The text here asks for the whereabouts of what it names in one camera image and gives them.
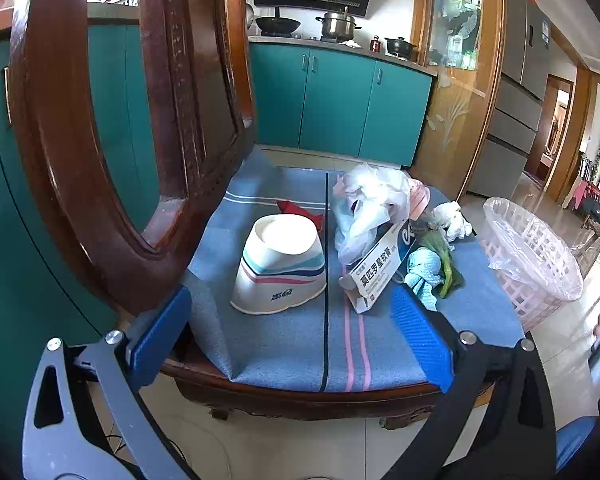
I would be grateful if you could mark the carved wooden chair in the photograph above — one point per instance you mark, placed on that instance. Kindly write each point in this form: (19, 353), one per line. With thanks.
(180, 85)

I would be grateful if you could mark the gas stove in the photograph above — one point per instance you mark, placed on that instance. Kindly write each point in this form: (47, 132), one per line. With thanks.
(305, 38)

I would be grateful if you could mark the red wrapper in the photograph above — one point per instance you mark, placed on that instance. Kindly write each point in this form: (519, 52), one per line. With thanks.
(292, 208)

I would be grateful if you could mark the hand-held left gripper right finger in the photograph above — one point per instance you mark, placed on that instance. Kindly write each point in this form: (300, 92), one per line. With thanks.
(420, 335)

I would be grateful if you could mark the white tissue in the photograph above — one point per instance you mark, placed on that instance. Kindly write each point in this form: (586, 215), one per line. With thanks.
(452, 220)

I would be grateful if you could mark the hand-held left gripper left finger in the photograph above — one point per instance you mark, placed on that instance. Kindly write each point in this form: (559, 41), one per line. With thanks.
(162, 330)

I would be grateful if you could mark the wooden doorway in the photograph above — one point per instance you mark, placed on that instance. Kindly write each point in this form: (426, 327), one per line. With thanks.
(550, 130)

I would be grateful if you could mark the wood framed glass door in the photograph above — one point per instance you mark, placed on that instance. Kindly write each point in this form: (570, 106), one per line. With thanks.
(460, 110)

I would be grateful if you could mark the light blue cloth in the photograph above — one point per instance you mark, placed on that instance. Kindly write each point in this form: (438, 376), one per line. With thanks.
(425, 265)

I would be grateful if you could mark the clear plastic basket liner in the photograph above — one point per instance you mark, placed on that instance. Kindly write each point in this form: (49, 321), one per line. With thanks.
(560, 270)

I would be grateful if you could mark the clothes rack with pink clothes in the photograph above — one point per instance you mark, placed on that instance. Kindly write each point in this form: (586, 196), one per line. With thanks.
(587, 190)

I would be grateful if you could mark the white rag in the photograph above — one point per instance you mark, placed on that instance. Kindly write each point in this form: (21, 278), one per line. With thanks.
(352, 44)

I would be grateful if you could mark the white plastic basket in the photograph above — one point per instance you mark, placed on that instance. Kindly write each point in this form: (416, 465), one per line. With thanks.
(530, 305)

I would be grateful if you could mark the red jar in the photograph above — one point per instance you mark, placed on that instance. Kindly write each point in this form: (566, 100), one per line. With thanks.
(375, 45)

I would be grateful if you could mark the black clay pot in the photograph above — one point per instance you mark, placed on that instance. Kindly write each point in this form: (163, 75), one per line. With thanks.
(400, 46)

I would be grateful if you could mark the steel cooking pot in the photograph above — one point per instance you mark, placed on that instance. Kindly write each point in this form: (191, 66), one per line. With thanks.
(337, 25)

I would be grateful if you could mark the white and blue carton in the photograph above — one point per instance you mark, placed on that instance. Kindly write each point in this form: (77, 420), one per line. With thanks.
(375, 270)

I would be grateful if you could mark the green vegetable leaf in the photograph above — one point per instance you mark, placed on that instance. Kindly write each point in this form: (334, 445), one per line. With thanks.
(442, 252)

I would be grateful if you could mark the teal side cabinet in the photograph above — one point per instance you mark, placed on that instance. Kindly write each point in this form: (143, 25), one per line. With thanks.
(10, 260)

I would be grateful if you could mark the white paper bowl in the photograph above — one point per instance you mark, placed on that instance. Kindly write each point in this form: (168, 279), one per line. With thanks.
(280, 280)

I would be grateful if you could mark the black wok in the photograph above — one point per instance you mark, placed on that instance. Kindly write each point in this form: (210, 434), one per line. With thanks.
(277, 24)

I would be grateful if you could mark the teal kitchen base cabinet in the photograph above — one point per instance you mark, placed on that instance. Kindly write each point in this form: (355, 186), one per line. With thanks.
(330, 100)

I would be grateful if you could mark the blue striped seat cushion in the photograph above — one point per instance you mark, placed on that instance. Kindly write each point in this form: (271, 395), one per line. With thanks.
(290, 345)

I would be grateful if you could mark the silver refrigerator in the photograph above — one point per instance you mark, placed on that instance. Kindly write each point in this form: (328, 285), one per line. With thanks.
(515, 110)

